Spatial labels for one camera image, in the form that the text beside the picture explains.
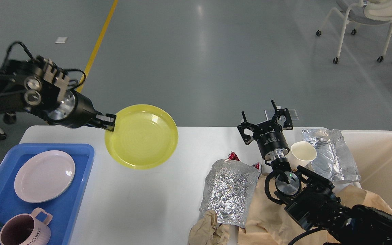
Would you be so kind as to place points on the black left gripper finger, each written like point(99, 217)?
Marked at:
point(106, 122)

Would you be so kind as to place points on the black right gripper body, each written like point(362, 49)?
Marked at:
point(270, 138)

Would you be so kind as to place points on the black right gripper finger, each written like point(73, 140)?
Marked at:
point(280, 120)
point(249, 132)

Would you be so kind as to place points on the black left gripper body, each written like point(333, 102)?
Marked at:
point(74, 111)

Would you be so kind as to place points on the yellow plastic plate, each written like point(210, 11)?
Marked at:
point(144, 137)

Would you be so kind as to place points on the large brown paper sheet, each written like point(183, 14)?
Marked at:
point(268, 223)

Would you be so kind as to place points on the pink ribbed mug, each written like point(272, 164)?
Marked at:
point(27, 229)

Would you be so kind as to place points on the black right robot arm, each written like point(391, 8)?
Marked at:
point(308, 197)

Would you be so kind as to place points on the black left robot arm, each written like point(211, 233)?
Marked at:
point(38, 86)

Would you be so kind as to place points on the red foil wrapper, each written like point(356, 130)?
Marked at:
point(233, 156)

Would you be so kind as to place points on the white paper cup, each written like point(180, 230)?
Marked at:
point(301, 153)

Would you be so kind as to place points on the large crumpled foil bag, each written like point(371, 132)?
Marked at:
point(228, 191)

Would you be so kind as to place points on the silver foil bag right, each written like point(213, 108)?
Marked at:
point(334, 160)

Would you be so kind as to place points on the white chair at left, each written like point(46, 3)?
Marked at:
point(9, 119)

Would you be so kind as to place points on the blue plastic tray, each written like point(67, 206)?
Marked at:
point(63, 208)

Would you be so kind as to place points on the white round plate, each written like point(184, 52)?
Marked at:
point(44, 176)

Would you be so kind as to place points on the crumpled brown paper ball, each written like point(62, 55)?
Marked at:
point(207, 231)

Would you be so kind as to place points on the beige plastic bin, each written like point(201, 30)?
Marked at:
point(372, 152)

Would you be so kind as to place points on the white rolling chair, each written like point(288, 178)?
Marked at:
point(361, 12)

